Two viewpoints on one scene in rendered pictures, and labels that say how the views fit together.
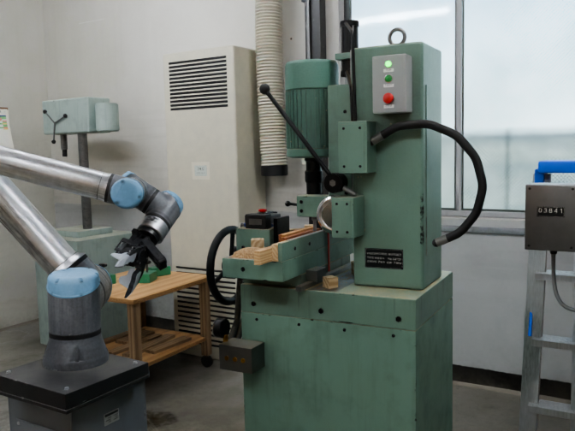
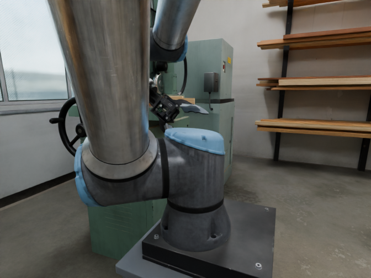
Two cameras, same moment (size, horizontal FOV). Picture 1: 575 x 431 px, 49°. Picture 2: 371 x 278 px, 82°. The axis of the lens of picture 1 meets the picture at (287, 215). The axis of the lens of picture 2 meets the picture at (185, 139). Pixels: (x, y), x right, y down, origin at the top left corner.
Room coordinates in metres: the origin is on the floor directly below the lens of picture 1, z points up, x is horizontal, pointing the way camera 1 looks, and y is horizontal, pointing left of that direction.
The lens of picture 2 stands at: (1.95, 1.16, 0.96)
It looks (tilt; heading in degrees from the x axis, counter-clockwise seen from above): 12 degrees down; 262
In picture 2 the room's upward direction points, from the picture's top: straight up
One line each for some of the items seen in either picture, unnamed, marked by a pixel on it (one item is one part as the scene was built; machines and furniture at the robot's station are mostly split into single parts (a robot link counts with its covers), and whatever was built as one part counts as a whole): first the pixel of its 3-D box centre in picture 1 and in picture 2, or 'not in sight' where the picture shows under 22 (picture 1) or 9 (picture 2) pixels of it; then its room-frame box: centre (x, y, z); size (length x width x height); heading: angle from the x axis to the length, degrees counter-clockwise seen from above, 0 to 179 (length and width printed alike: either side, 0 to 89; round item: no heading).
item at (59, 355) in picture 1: (75, 345); (195, 210); (1.85, 0.65, 0.65); 0.19 x 0.19 x 0.10
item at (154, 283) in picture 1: (137, 319); not in sight; (3.37, 0.83, 0.32); 0.66 x 0.57 x 0.64; 150
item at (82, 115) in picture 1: (88, 221); not in sight; (4.08, 1.30, 0.79); 0.62 x 0.48 x 1.58; 56
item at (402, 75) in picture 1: (392, 85); not in sight; (1.83, -0.31, 1.40); 0.10 x 0.06 x 0.16; 62
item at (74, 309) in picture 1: (74, 299); (191, 162); (1.87, 0.65, 0.79); 0.17 x 0.15 x 0.18; 6
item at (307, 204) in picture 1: (319, 208); not in sight; (2.09, -0.11, 1.03); 0.14 x 0.07 x 0.09; 62
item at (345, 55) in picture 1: (351, 49); not in sight; (2.04, -0.21, 1.54); 0.08 x 0.08 x 0.17; 62
